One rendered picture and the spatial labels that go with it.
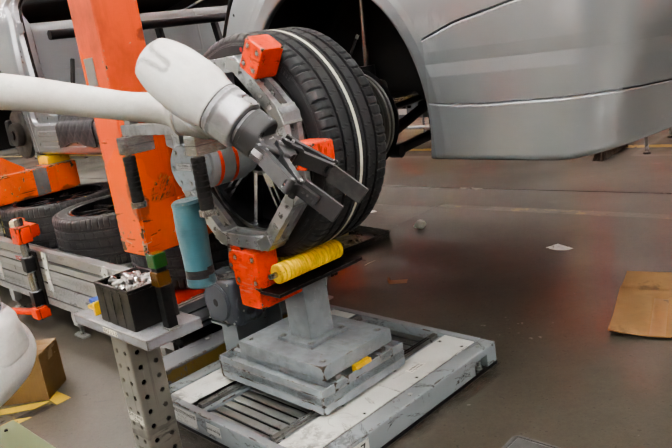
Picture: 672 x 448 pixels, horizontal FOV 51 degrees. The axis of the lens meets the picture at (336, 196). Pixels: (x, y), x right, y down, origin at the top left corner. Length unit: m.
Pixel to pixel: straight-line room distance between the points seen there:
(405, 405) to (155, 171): 1.10
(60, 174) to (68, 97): 3.07
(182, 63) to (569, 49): 0.99
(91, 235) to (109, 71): 1.22
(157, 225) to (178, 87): 1.32
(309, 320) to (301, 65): 0.80
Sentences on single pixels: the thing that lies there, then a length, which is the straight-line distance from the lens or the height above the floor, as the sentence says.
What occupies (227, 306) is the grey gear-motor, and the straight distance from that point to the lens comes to 2.40.
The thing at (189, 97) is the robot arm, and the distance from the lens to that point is 1.14.
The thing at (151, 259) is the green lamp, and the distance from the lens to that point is 1.87.
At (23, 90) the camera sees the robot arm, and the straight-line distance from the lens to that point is 1.30.
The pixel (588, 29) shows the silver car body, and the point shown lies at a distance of 1.79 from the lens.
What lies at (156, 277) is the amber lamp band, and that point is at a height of 0.60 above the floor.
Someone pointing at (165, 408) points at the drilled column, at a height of 0.15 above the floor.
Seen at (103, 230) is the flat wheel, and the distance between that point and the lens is 3.38.
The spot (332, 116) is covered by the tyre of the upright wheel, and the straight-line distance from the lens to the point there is 1.83.
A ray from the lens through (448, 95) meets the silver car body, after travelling 1.99.
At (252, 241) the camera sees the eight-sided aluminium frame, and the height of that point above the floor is 0.60.
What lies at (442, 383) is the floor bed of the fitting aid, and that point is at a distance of 2.23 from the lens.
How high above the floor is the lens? 1.12
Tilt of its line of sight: 12 degrees down
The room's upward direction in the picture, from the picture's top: 9 degrees counter-clockwise
